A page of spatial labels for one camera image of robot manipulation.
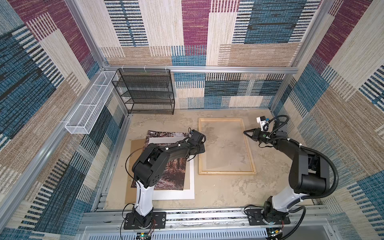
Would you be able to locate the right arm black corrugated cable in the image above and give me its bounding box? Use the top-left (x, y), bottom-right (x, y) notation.
top-left (278, 145), bottom-right (339, 240)

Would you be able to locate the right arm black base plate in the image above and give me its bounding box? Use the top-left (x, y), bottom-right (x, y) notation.
top-left (245, 209), bottom-right (291, 226)

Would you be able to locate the black wire mesh shelf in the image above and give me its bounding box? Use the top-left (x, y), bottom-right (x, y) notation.
top-left (112, 69), bottom-right (176, 115)

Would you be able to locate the white wire mesh basket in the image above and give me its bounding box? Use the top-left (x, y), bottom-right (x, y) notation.
top-left (65, 71), bottom-right (116, 135)

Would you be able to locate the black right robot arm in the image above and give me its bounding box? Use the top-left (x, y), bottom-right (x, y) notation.
top-left (244, 128), bottom-right (330, 225)

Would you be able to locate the brown cardboard backing board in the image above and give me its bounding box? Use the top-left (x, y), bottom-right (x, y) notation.
top-left (124, 138), bottom-right (191, 205)

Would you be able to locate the white photo mat board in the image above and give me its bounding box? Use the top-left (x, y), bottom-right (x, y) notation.
top-left (149, 136), bottom-right (195, 201)

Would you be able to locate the aluminium mounting rail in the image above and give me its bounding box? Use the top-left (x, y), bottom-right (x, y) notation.
top-left (75, 205), bottom-right (341, 240)

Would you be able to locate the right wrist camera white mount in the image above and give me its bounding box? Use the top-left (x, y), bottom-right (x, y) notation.
top-left (257, 116), bottom-right (269, 132)

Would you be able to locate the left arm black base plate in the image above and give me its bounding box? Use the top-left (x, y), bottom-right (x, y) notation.
top-left (123, 212), bottom-right (167, 230)

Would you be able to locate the light wooden picture frame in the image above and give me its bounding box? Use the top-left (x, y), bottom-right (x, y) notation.
top-left (197, 117), bottom-right (258, 176)

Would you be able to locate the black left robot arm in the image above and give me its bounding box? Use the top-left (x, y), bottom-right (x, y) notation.
top-left (127, 130), bottom-right (206, 228)

